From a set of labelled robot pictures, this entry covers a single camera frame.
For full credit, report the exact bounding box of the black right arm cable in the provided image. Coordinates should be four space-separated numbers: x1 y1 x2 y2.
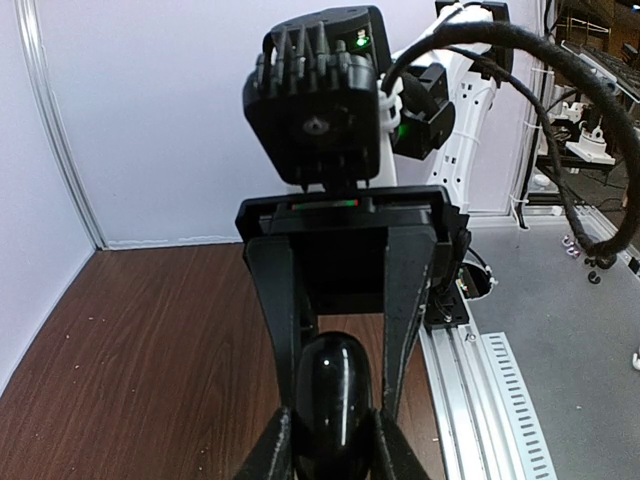
382 19 640 271

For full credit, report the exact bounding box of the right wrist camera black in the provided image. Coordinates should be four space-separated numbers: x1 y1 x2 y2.
242 20 381 191

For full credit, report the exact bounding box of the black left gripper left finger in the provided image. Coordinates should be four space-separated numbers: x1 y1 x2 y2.
233 407 294 480

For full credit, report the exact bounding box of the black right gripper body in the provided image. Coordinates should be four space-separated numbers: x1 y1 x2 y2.
236 186 471 315

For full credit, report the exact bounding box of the black earbud charging case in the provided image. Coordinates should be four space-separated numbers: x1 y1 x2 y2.
292 331 373 479

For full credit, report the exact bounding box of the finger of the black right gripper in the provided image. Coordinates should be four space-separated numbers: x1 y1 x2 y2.
382 227 436 415
245 236 318 407

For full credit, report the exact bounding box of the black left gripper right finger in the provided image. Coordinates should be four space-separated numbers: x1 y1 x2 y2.
371 410 429 480

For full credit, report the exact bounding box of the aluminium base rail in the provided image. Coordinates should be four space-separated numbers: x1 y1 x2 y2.
420 208 639 479

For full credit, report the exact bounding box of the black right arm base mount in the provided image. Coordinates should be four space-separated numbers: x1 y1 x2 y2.
423 261 498 331

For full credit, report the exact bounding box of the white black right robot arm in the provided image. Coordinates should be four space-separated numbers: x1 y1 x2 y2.
236 5 513 414

